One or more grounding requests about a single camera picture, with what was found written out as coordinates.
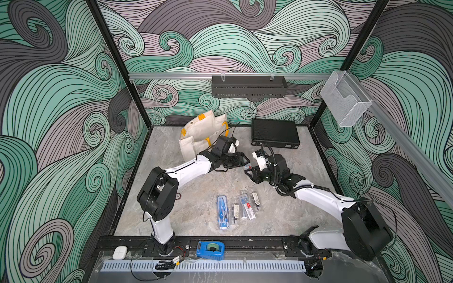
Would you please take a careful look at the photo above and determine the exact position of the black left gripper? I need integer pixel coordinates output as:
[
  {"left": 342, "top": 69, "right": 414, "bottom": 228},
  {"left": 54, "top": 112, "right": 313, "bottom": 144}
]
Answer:
[{"left": 219, "top": 153, "right": 250, "bottom": 169}]

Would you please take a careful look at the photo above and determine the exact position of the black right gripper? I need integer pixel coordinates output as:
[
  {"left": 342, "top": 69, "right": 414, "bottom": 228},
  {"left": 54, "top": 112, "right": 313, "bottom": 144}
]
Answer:
[{"left": 244, "top": 164, "right": 280, "bottom": 185}]

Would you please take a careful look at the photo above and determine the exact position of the blue compass set case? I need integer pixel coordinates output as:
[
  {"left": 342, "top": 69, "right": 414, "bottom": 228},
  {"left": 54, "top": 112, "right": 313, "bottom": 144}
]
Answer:
[{"left": 217, "top": 195, "right": 230, "bottom": 229}]

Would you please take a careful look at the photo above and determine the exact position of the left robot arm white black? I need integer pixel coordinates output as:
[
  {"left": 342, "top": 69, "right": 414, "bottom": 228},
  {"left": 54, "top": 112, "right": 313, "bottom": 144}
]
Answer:
[{"left": 137, "top": 136, "right": 250, "bottom": 254}]

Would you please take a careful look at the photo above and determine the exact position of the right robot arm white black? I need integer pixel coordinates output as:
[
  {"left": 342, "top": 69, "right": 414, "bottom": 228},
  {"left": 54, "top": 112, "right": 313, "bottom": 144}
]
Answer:
[{"left": 245, "top": 150, "right": 394, "bottom": 261}]

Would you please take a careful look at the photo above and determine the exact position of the white canvas tote bag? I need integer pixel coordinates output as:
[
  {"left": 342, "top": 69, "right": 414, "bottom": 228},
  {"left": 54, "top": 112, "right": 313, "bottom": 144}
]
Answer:
[{"left": 179, "top": 110, "right": 229, "bottom": 162}]

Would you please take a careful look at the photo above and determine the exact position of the clear case gold label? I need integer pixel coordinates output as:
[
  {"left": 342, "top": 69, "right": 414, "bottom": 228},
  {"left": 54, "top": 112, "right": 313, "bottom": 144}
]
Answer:
[{"left": 251, "top": 191, "right": 261, "bottom": 211}]

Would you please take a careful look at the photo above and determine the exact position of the black ribbed hard case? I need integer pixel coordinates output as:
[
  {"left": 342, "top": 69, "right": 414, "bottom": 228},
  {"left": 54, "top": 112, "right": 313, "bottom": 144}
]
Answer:
[{"left": 251, "top": 119, "right": 300, "bottom": 149}]

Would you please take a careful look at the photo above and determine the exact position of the clear case red label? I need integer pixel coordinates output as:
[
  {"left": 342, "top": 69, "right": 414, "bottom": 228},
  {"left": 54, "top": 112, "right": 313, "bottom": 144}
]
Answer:
[{"left": 239, "top": 193, "right": 256, "bottom": 220}]

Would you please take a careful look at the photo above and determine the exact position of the clear case beige label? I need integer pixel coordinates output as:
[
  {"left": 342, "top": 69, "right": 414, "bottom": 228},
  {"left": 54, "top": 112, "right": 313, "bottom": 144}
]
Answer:
[{"left": 232, "top": 202, "right": 240, "bottom": 225}]

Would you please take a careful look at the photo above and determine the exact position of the white earbuds case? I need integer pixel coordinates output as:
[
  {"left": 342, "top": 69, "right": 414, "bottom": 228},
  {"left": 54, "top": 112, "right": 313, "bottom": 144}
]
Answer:
[{"left": 112, "top": 246, "right": 128, "bottom": 260}]

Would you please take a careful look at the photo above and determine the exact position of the black wall tray shelf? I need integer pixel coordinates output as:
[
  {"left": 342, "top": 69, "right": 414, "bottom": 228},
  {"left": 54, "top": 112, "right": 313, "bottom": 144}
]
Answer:
[{"left": 211, "top": 75, "right": 288, "bottom": 101}]

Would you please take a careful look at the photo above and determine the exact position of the clear acrylic wall holder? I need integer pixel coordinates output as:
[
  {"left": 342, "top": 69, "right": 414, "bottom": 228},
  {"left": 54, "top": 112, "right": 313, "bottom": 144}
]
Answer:
[{"left": 320, "top": 71, "right": 372, "bottom": 127}]

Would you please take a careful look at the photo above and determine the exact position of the aluminium wall rail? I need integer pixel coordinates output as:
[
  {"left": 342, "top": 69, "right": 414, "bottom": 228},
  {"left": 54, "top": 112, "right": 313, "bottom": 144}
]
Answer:
[{"left": 128, "top": 72, "right": 331, "bottom": 81}]

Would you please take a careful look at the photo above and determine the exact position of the white slotted cable duct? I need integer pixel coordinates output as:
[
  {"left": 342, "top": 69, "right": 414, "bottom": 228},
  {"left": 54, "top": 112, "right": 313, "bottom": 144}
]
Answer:
[{"left": 100, "top": 260, "right": 306, "bottom": 272}]

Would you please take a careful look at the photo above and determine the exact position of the black corner frame post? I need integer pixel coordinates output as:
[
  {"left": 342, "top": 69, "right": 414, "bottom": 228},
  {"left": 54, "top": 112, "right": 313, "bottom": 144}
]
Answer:
[{"left": 309, "top": 0, "right": 390, "bottom": 128}]

